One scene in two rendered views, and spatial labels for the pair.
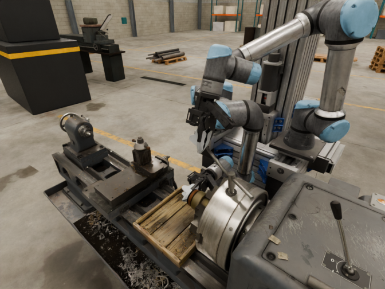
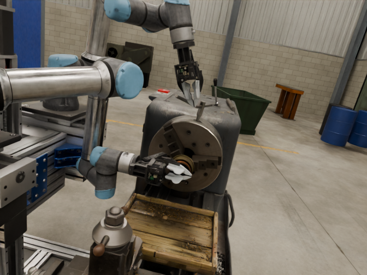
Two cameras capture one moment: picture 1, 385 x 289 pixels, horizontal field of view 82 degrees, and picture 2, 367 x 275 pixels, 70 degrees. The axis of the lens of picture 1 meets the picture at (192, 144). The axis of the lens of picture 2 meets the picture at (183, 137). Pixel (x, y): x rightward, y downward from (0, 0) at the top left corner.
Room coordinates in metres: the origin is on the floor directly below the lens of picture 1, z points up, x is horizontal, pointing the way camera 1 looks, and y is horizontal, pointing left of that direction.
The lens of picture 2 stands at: (1.21, 0.70, 1.49)
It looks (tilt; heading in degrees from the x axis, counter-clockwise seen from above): 18 degrees down; 235
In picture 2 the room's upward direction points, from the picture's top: 11 degrees clockwise
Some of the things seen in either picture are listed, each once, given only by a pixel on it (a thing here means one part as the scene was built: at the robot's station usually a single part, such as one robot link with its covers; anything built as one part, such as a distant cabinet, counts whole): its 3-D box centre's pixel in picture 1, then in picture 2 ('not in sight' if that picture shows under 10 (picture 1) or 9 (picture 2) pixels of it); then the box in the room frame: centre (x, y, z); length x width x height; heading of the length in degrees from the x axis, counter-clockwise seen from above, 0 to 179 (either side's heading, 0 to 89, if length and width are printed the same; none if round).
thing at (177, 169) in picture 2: (187, 190); (178, 171); (0.72, 0.02, 1.10); 0.09 x 0.06 x 0.03; 139
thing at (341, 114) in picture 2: not in sight; (338, 126); (-5.65, -2.45, 0.44); 0.59 x 0.59 x 0.88
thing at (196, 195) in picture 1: (200, 201); (181, 167); (0.67, -0.03, 1.08); 0.09 x 0.09 x 0.09; 50
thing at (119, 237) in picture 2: (140, 144); (113, 228); (1.04, 0.28, 1.13); 0.08 x 0.08 x 0.03
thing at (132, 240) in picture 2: (141, 155); (113, 252); (1.03, 0.28, 1.07); 0.07 x 0.07 x 0.10; 50
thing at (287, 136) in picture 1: (300, 134); (61, 96); (1.01, -0.56, 1.21); 0.15 x 0.15 x 0.10
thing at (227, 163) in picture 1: (222, 166); (107, 159); (0.91, -0.15, 1.08); 0.11 x 0.08 x 0.09; 139
